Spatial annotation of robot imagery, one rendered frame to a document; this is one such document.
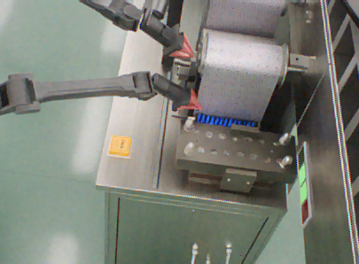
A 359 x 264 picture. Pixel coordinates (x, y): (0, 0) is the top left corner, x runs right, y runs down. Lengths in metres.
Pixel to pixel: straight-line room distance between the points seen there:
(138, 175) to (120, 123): 0.23
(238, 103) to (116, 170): 0.47
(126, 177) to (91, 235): 0.93
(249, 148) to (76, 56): 1.86
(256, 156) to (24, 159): 1.54
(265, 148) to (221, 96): 0.23
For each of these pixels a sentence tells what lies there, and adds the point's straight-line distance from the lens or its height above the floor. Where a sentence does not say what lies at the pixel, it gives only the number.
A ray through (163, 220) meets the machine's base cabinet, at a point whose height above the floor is 0.70.
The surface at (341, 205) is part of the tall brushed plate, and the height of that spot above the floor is 1.41.
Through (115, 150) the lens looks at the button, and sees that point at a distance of 1.78.
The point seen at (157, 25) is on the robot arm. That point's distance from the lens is 1.56.
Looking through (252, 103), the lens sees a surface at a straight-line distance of 1.72.
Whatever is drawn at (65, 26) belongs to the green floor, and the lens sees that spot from 3.56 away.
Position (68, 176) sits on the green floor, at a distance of 2.81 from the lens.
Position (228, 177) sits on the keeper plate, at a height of 0.99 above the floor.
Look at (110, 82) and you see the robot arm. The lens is 1.56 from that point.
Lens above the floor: 2.40
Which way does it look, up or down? 53 degrees down
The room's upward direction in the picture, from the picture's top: 11 degrees clockwise
